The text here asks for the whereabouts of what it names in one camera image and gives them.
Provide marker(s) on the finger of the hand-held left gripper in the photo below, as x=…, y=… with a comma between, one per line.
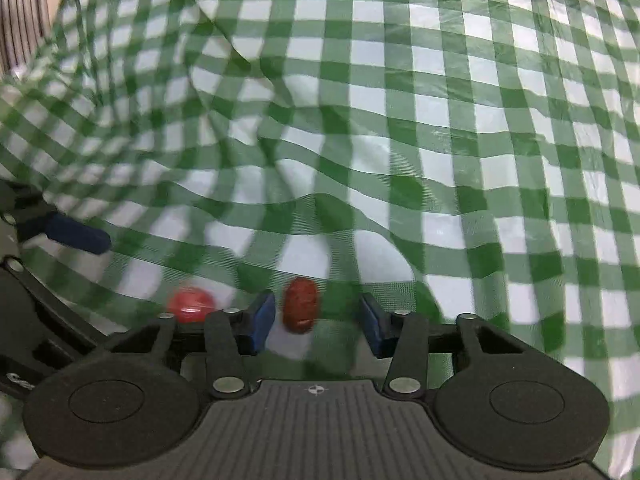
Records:
x=75, y=234
x=50, y=310

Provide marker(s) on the dark red date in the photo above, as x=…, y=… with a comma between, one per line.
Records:
x=300, y=305

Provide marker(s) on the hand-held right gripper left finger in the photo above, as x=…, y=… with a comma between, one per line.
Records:
x=262, y=322

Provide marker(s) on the green checked tablecloth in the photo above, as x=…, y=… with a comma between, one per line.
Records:
x=400, y=135

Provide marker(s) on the striped grey cloth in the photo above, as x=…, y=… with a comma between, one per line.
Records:
x=20, y=10

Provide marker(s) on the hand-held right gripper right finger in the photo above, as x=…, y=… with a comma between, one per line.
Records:
x=372, y=325

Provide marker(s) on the red wrapped fruit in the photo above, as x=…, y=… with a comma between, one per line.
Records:
x=190, y=305

